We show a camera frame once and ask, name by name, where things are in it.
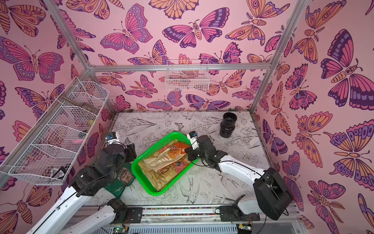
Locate beige orange chips bag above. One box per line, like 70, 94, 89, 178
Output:
138, 139, 190, 171

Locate tan kraft Chips bag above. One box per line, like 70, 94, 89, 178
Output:
141, 166, 177, 191

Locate orange brown chips bag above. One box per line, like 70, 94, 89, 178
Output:
156, 158, 191, 187

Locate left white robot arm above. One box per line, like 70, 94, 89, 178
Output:
29, 142, 137, 234

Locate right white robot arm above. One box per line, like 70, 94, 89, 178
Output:
186, 131, 294, 220

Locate dark green Real chips bag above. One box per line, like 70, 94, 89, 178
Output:
104, 163, 135, 199

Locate black object in rack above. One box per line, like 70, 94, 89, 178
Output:
50, 167, 67, 179

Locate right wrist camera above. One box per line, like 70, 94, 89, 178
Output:
187, 131, 198, 150

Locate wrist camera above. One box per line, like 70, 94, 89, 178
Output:
187, 131, 198, 150
105, 132, 120, 146

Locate black camera lens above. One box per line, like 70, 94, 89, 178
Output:
220, 112, 237, 138

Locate long white wire rack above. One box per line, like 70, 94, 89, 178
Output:
1, 78, 109, 185

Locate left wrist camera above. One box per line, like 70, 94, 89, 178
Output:
105, 132, 120, 146

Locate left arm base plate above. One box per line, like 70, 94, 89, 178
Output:
106, 198, 144, 225

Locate aluminium mounting rail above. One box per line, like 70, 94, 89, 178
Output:
72, 203, 304, 226

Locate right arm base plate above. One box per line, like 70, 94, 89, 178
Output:
215, 195, 261, 222

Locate small white wire basket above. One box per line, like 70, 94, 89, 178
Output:
164, 59, 210, 92

